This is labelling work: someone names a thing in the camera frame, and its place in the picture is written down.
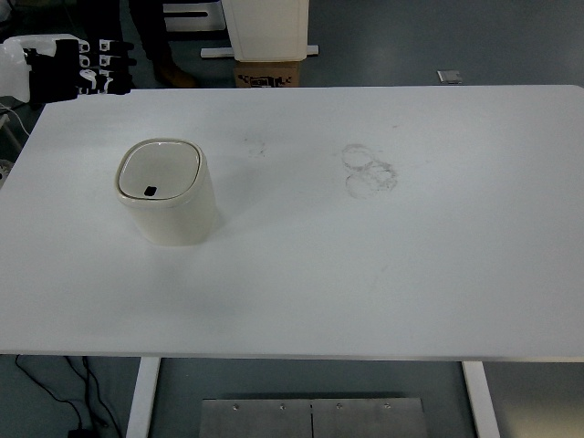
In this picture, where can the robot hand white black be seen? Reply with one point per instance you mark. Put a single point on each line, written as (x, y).
(52, 75)

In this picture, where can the cream plastic trash bin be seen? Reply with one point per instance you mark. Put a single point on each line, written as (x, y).
(171, 219)

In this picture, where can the white appliance with dark slot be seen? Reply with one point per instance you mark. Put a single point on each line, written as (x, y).
(191, 23)

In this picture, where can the white table foot bar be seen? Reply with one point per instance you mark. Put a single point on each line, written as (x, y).
(214, 53)

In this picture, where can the brown cardboard box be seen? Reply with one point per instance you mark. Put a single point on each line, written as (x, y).
(267, 73)

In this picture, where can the white cabinet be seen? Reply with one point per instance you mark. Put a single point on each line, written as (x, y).
(269, 27)

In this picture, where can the white table leg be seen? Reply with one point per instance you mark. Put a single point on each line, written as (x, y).
(143, 397)
(481, 401)

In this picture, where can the black power adapter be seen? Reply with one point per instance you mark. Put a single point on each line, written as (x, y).
(78, 433)

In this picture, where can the grey floor plate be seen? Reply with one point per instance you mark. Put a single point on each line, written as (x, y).
(450, 76)

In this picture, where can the grey metal plate with screws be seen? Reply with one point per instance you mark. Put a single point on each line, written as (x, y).
(274, 420)

